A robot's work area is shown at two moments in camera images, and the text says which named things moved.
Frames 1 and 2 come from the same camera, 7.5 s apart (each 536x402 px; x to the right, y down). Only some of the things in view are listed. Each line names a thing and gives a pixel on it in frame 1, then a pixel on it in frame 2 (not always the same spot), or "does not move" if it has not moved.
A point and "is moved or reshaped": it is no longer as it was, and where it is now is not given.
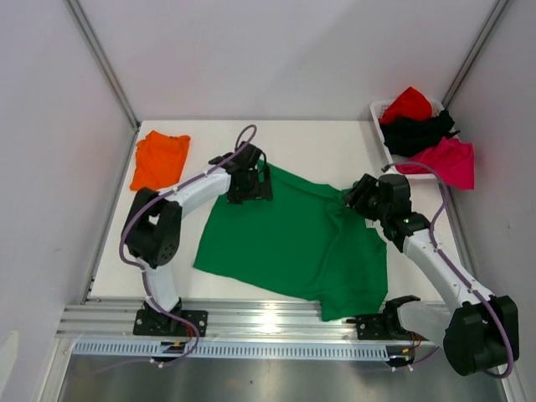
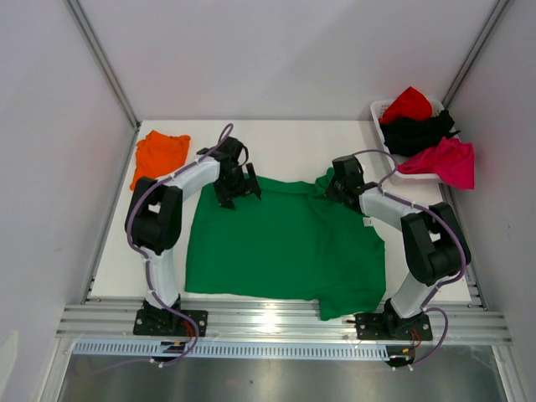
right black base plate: x=375 y=327 does not move
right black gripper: x=358 y=193 → x=335 y=189
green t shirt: x=307 y=242 is moved or reshaped
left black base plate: x=156 y=322 does not move
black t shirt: x=405 y=136 does not move
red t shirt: x=410 y=103 does not move
